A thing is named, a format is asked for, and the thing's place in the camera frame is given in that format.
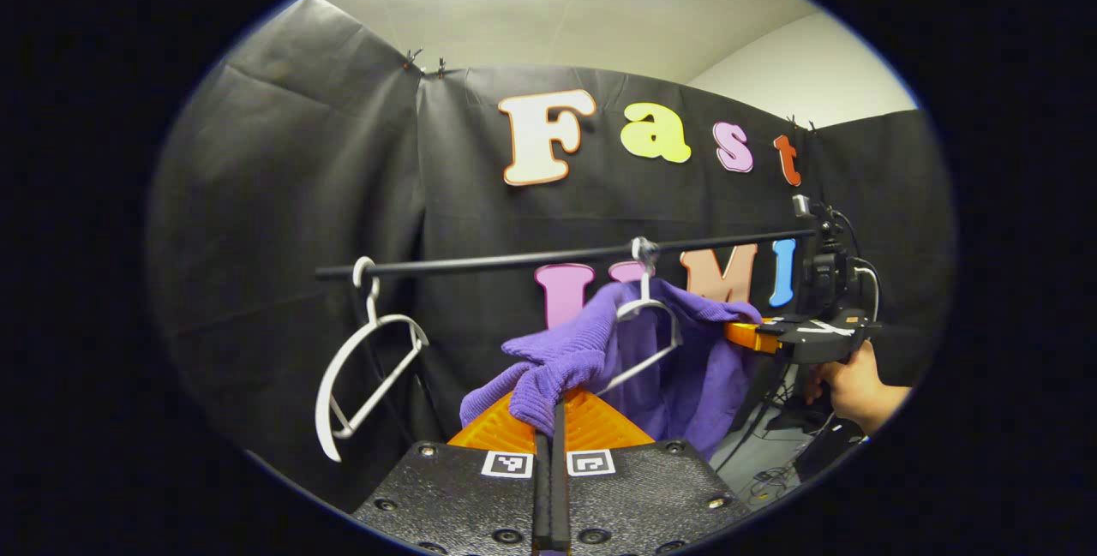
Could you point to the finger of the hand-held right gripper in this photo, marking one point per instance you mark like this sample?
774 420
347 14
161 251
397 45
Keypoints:
754 336

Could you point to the white plastic hanger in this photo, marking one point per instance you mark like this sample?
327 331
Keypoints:
644 286
372 295

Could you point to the dark bulky object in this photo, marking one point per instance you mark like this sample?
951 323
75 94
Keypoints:
827 449

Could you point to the purple knit garment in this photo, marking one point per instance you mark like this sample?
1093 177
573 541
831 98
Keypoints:
557 359

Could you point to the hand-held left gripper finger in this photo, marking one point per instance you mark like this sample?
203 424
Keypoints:
542 496
560 496

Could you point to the black clothes rack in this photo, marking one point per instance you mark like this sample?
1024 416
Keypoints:
480 261

